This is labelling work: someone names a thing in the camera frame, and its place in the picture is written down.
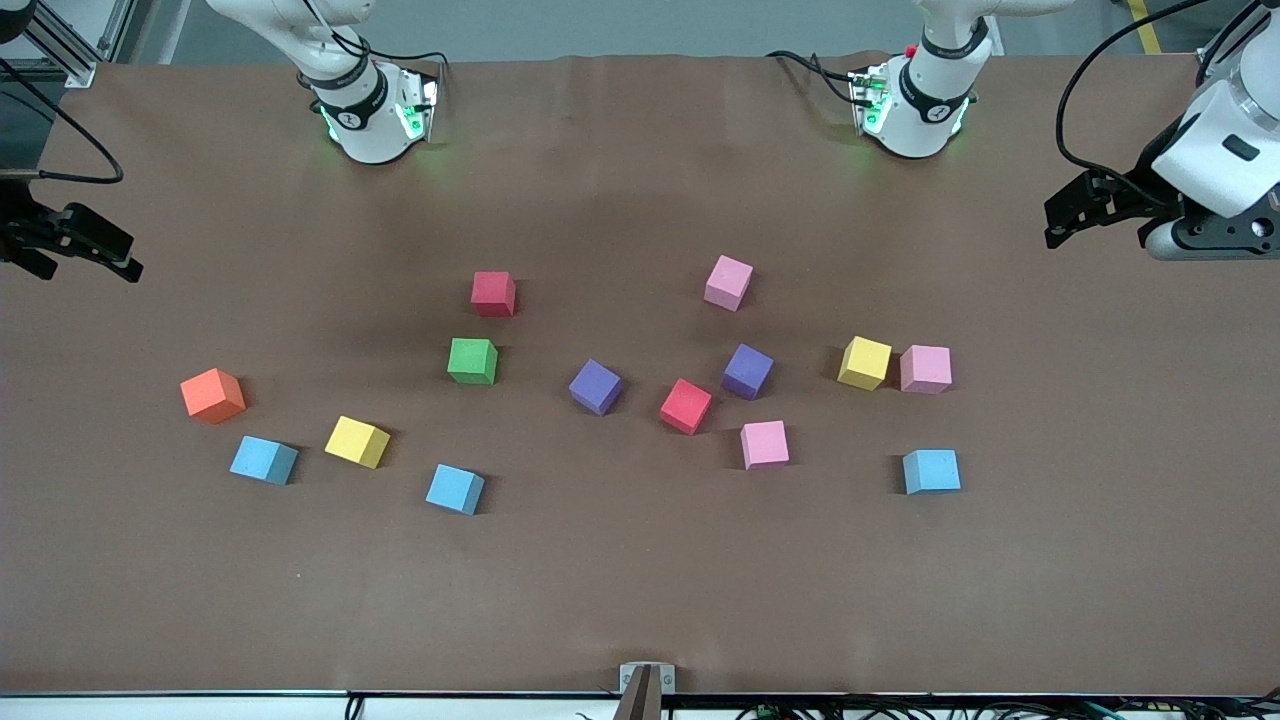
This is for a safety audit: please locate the pink foam cube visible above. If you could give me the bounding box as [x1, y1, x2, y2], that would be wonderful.
[703, 254, 755, 313]
[740, 420, 791, 471]
[899, 344, 954, 396]

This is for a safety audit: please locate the purple foam cube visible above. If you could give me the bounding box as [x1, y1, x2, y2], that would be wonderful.
[721, 343, 776, 401]
[568, 358, 625, 417]

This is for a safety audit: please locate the green foam cube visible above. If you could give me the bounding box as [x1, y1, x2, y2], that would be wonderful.
[446, 337, 500, 387]

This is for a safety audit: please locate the blue foam cube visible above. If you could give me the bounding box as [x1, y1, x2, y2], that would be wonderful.
[425, 463, 486, 517]
[902, 448, 963, 496]
[229, 435, 300, 487]

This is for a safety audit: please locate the red foam cube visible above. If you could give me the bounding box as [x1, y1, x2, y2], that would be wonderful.
[471, 271, 518, 319]
[659, 377, 714, 436]

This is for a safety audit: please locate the orange foam cube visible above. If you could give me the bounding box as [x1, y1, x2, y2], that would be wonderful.
[180, 367, 248, 426]

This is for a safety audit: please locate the yellow foam cube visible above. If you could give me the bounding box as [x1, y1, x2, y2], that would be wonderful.
[837, 335, 893, 392]
[324, 415, 392, 471]

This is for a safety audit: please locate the brown table mat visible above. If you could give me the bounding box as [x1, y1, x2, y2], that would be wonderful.
[0, 52, 1280, 697]

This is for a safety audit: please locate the brown pointed bar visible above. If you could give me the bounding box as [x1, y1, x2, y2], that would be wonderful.
[612, 666, 665, 720]

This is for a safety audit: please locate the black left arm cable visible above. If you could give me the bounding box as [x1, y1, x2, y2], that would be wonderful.
[1058, 0, 1263, 191]

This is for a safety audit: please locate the silver aluminium frame post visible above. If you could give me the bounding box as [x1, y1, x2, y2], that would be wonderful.
[18, 0, 136, 89]

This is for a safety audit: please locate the black base cable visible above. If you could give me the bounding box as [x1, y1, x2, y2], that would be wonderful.
[766, 48, 863, 107]

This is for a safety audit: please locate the grey metal bracket plate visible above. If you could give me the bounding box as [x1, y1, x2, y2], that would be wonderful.
[618, 662, 677, 697]

